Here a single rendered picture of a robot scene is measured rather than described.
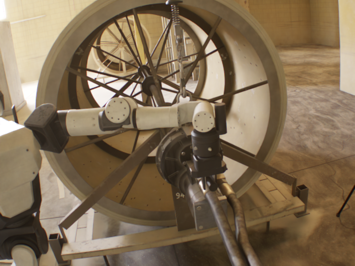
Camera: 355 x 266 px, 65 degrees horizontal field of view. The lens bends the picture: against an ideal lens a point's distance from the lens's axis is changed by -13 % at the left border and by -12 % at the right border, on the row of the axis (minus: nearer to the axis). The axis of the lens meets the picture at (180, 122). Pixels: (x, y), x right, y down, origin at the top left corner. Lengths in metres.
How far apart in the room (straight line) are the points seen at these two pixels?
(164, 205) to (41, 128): 1.63
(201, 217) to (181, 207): 0.88
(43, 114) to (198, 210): 0.63
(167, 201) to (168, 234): 0.49
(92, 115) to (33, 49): 11.63
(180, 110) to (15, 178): 0.56
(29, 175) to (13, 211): 0.13
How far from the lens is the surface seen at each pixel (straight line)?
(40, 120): 1.06
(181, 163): 1.32
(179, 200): 2.00
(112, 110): 0.96
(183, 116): 1.02
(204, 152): 0.99
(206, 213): 1.16
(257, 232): 2.38
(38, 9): 12.54
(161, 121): 0.97
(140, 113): 0.98
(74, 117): 1.04
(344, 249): 2.30
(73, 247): 2.21
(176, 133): 1.33
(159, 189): 2.71
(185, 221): 2.10
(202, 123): 0.93
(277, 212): 2.26
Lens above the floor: 1.52
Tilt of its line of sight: 19 degrees down
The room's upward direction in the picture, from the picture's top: 7 degrees counter-clockwise
